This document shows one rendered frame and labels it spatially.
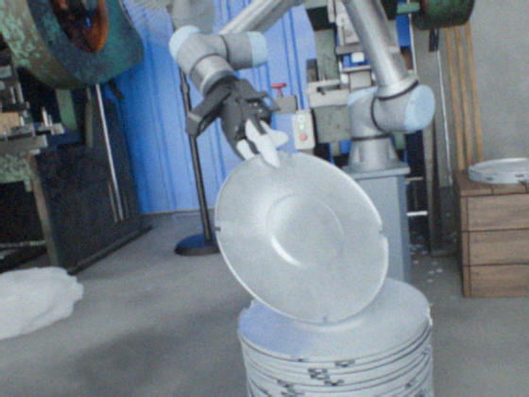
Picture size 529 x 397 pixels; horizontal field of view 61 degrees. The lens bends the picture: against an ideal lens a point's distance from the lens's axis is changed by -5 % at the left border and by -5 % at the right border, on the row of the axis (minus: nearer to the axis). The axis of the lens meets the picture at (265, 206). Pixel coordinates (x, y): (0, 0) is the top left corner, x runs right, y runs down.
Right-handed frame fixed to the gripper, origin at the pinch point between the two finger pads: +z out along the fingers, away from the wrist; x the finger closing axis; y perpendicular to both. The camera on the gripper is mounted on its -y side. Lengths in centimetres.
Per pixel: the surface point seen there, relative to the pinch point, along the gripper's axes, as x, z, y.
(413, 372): 1.2, 37.9, -0.3
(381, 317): 2.9, 29.0, 2.6
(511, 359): 30, 50, 55
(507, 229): 26, 23, 88
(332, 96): 49, -64, 100
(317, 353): 2.9, 28.9, -10.2
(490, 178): 23, 7, 97
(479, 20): 32, -101, 260
